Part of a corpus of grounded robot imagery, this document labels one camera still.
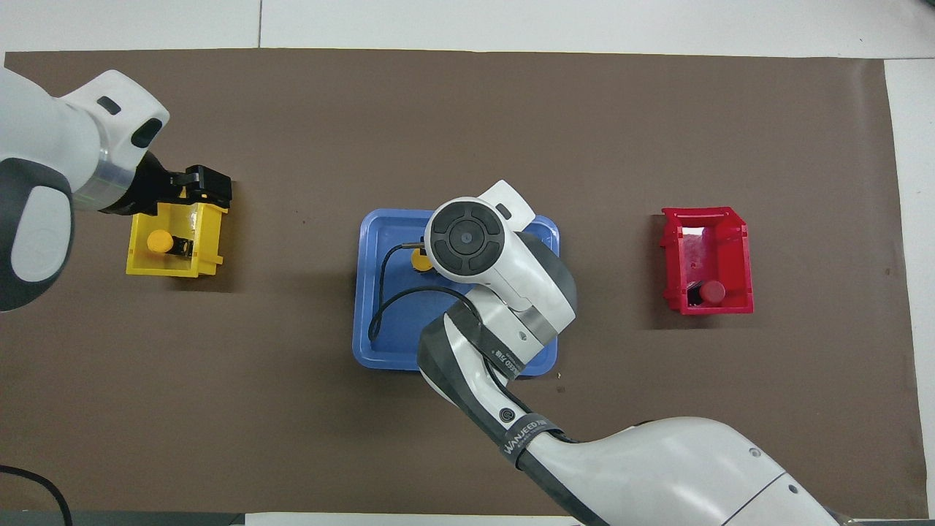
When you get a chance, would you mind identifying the red plastic bin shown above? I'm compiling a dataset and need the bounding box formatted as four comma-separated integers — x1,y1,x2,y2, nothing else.
660,207,755,316

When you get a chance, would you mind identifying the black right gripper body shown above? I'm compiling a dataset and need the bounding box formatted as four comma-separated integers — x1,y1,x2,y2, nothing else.
99,150,188,217

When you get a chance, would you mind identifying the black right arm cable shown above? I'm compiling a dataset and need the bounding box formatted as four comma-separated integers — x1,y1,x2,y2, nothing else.
368,243,527,389

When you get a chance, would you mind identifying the blue plastic tray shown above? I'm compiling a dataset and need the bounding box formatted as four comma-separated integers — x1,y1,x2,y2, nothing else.
352,208,562,378

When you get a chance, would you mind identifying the brown paper table mat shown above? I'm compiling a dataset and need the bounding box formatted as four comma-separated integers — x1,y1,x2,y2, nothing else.
0,50,930,517

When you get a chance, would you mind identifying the yellow plastic bin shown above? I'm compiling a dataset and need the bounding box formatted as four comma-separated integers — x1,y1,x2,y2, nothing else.
126,199,226,279

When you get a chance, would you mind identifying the red push button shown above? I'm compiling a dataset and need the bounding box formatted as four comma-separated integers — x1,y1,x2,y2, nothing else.
687,280,728,308

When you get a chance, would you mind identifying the black floor cable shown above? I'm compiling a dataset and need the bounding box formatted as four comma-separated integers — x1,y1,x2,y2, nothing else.
0,465,75,526

